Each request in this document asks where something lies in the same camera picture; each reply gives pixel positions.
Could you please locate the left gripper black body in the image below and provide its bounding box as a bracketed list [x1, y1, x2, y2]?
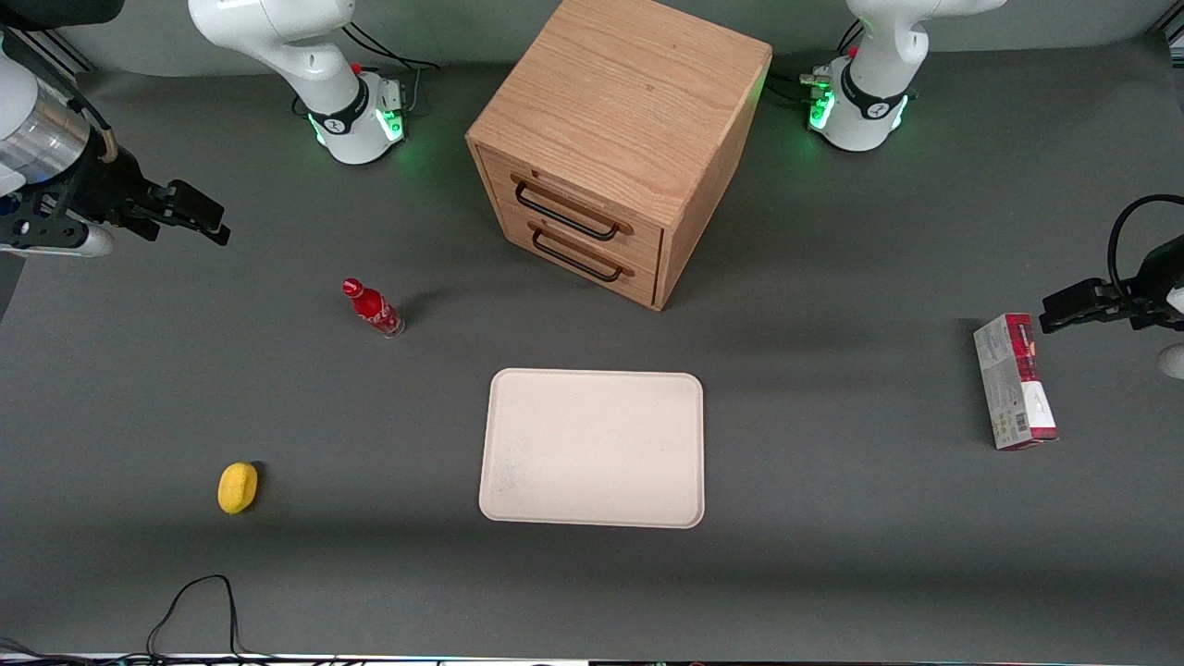
[1124, 236, 1184, 332]

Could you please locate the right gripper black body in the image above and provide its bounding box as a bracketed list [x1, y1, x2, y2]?
[0, 139, 156, 251]

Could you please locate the black metal drawer handle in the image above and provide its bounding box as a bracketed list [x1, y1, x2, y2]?
[513, 177, 623, 242]
[530, 224, 627, 284]

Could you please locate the wooden drawer with handle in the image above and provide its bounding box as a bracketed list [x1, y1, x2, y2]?
[495, 197, 660, 310]
[478, 146, 665, 271]

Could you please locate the wooden drawer cabinet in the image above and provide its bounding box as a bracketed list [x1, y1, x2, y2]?
[465, 0, 774, 312]

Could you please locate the grey and red carton box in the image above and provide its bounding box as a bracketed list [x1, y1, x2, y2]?
[972, 313, 1060, 451]

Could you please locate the red cola bottle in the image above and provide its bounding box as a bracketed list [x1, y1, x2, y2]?
[341, 277, 406, 339]

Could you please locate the yellow lemon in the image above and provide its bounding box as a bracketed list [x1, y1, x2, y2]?
[217, 462, 260, 515]

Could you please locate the beige rectangular tray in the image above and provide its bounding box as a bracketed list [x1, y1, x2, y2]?
[478, 367, 706, 530]

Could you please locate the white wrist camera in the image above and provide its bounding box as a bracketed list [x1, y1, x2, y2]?
[0, 225, 115, 258]

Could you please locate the black looped cable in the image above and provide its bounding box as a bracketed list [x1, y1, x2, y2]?
[1106, 193, 1184, 299]

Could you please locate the black cable along right arm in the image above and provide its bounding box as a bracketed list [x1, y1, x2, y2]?
[0, 26, 119, 163]

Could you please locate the aluminium frame rail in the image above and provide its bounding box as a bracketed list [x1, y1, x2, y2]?
[0, 26, 98, 77]

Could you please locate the black base cable bundle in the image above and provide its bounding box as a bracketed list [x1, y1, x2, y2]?
[291, 22, 441, 119]
[766, 18, 867, 105]

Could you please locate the thin black cable loop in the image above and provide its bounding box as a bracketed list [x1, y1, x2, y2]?
[0, 573, 278, 666]

